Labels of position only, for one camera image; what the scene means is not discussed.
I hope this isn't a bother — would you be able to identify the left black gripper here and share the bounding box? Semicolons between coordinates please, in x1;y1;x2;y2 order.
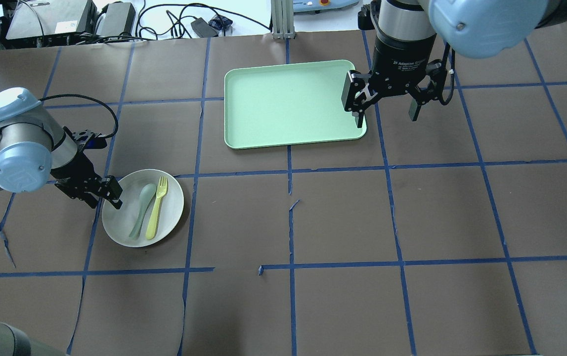
51;151;123;209

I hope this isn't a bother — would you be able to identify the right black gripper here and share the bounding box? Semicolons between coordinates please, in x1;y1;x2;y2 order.
341;35;450;129

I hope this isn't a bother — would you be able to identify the white round plate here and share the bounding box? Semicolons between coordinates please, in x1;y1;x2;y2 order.
101;169;185;248

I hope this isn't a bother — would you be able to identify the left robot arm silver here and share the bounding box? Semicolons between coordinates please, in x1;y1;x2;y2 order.
0;87;123;208

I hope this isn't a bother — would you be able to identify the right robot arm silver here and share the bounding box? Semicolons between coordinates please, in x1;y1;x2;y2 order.
342;0;567;128

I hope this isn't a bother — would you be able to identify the yellow plastic fork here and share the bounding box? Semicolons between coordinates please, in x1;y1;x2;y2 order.
145;176;169;240

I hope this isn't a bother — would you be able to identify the pale green plastic spoon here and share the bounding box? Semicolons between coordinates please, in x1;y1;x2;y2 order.
128;184;157;240

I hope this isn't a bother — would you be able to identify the light green tray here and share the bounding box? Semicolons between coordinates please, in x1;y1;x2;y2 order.
224;59;367;150

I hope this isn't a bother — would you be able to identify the black power adapter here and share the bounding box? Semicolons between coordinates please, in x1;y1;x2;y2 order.
95;1;135;38

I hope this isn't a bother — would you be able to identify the black computer box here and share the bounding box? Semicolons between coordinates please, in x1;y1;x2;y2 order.
6;0;97;40

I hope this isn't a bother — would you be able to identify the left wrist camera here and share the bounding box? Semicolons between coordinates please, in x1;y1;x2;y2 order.
71;130;107;152

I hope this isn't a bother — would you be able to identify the aluminium frame post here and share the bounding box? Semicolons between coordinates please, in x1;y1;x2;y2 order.
270;0;296;39

